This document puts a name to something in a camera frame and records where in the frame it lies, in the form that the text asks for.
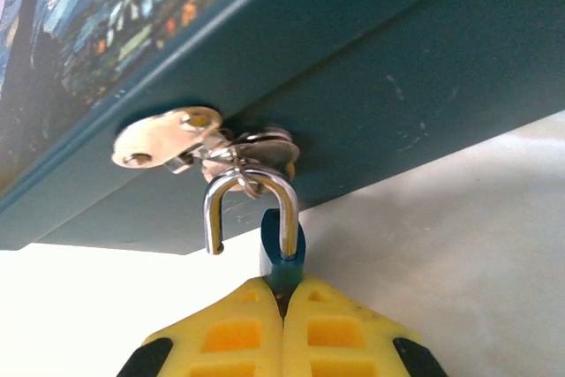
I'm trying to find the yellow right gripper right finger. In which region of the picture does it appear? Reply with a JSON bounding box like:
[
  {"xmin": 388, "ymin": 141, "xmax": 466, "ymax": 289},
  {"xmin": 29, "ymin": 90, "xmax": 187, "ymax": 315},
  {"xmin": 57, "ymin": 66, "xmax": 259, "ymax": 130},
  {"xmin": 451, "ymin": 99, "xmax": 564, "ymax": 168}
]
[{"xmin": 282, "ymin": 274, "xmax": 449, "ymax": 377}]

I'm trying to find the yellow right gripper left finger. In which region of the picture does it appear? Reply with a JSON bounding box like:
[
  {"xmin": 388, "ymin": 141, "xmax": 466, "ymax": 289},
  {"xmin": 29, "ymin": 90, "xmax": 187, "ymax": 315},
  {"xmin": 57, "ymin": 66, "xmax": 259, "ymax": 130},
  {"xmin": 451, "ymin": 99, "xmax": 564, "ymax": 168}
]
[{"xmin": 117, "ymin": 277, "xmax": 284, "ymax": 377}]

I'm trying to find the teal box with painting print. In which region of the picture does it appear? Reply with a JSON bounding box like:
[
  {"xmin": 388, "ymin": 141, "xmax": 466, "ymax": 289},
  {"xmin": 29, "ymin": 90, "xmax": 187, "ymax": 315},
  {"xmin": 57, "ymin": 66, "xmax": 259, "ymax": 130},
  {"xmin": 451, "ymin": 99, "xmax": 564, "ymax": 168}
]
[{"xmin": 0, "ymin": 0, "xmax": 565, "ymax": 257}]

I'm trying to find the silver hasp staple plate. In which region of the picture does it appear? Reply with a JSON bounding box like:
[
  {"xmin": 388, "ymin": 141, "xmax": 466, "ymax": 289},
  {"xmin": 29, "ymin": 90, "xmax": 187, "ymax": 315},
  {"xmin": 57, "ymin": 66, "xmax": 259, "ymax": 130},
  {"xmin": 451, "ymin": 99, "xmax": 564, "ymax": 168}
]
[{"xmin": 200, "ymin": 126, "xmax": 302, "ymax": 199}]

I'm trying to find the teal padlock with silver shackle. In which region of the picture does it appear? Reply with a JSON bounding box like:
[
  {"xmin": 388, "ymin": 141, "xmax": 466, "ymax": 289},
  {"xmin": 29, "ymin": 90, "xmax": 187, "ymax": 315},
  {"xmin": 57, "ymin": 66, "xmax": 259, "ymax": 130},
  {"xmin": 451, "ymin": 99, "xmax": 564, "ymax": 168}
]
[{"xmin": 202, "ymin": 167, "xmax": 308, "ymax": 305}]

